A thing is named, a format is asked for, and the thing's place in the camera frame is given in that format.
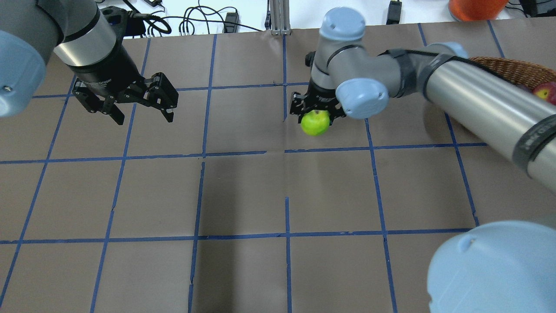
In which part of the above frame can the green apple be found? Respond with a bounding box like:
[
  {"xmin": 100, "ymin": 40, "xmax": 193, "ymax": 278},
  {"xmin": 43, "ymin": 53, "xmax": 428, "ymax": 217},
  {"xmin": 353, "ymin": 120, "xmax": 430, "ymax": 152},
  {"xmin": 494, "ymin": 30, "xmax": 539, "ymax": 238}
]
[{"xmin": 300, "ymin": 110, "xmax": 331, "ymax": 137}]

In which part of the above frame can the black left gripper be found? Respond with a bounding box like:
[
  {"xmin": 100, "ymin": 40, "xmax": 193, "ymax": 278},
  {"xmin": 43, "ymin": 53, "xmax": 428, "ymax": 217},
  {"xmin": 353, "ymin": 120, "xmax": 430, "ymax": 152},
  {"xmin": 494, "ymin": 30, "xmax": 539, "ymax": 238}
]
[{"xmin": 70, "ymin": 46, "xmax": 179, "ymax": 126}]

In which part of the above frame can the wicker basket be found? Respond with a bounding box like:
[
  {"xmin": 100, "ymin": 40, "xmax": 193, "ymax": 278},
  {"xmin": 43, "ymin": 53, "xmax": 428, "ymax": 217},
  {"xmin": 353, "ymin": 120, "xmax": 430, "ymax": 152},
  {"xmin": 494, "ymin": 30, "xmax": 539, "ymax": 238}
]
[{"xmin": 470, "ymin": 56, "xmax": 556, "ymax": 90}]

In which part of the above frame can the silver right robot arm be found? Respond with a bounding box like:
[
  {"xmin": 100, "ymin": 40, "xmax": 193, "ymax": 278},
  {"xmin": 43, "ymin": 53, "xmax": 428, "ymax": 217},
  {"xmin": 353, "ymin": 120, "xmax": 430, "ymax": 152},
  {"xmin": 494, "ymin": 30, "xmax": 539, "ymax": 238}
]
[{"xmin": 290, "ymin": 7, "xmax": 556, "ymax": 313}]

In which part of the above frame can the orange bucket with lid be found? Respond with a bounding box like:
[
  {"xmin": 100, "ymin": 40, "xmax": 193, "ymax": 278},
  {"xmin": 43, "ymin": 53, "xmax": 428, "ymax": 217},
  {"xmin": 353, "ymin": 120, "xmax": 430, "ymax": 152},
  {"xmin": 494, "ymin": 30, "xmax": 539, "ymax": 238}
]
[{"xmin": 447, "ymin": 0, "xmax": 509, "ymax": 21}]

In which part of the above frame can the aluminium frame post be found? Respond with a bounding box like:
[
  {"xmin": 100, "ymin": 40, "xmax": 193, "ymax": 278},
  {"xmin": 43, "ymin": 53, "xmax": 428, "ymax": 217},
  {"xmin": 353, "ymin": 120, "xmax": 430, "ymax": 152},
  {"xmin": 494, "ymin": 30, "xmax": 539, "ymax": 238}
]
[{"xmin": 265, "ymin": 0, "xmax": 291, "ymax": 36}]

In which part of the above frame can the black power brick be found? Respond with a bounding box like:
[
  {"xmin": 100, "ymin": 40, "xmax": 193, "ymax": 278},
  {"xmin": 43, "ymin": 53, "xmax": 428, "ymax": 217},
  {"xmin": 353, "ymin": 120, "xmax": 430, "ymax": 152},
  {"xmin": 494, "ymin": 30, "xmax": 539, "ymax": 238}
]
[{"xmin": 223, "ymin": 12, "xmax": 240, "ymax": 33}]

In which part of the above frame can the black power adapter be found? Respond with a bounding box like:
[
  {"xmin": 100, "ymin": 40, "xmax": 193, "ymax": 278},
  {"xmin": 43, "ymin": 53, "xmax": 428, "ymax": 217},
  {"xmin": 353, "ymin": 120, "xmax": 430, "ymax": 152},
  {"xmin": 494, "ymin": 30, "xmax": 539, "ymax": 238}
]
[{"xmin": 385, "ymin": 0, "xmax": 402, "ymax": 25}]

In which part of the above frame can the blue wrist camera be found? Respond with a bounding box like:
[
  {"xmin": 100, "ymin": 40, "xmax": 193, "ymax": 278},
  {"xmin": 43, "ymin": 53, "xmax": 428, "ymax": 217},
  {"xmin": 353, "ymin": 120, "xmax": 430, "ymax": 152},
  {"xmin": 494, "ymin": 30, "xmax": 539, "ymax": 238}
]
[{"xmin": 100, "ymin": 6, "xmax": 146, "ymax": 38}]

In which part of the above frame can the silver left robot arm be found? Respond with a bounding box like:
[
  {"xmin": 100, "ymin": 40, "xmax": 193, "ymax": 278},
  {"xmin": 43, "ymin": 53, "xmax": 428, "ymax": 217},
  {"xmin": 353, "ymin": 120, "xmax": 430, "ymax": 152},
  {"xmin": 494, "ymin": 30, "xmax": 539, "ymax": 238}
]
[{"xmin": 0, "ymin": 0, "xmax": 179, "ymax": 125}]

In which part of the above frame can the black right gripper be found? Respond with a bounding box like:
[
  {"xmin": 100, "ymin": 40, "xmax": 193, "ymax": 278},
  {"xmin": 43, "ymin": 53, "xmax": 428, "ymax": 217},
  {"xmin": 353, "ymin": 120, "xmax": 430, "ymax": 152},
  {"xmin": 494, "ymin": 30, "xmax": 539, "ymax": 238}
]
[{"xmin": 289, "ymin": 80, "xmax": 346, "ymax": 120}]

